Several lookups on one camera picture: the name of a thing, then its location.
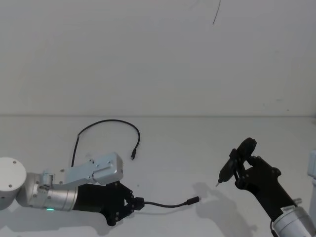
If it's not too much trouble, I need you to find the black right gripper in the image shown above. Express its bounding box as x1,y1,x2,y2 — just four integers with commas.
229,147,298,222

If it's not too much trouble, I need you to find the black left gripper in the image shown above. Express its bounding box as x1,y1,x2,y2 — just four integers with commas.
73,181,146,226

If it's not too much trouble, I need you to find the black tool with silver tip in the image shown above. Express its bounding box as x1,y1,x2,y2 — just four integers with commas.
215,137,258,188

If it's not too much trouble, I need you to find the short black cable with plug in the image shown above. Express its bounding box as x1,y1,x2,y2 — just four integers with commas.
142,196,202,209

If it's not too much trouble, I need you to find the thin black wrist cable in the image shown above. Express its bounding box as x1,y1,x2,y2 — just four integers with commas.
70,119,141,169

